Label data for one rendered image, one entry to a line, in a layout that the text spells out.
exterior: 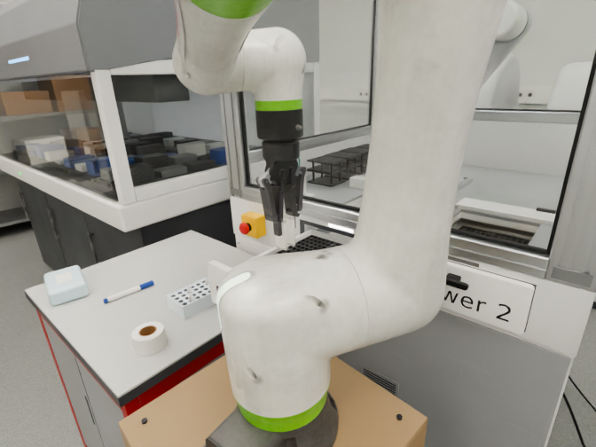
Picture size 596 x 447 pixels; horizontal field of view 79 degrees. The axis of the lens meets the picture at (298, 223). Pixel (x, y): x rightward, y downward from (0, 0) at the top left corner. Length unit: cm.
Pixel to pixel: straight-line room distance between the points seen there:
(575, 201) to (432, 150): 46
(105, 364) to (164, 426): 35
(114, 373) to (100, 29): 104
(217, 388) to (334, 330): 28
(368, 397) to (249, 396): 21
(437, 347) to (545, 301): 28
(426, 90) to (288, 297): 23
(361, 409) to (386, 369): 55
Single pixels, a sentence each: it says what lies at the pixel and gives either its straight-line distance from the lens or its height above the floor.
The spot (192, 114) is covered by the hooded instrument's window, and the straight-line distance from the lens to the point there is 161.
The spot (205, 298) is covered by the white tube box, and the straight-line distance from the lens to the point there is 100.
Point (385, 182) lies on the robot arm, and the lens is 39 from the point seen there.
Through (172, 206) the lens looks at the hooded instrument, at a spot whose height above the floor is 85.
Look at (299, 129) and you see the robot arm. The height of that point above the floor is 123.
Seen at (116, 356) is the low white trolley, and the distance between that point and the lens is 94.
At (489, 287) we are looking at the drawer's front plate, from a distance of 86.
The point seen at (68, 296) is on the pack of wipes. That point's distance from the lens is 120.
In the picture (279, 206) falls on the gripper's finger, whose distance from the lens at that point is 75.
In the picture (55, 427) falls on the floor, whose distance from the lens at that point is 201.
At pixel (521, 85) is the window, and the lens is 79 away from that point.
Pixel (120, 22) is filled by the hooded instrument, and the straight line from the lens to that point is 148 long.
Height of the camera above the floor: 132
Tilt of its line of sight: 22 degrees down
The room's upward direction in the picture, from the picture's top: 2 degrees counter-clockwise
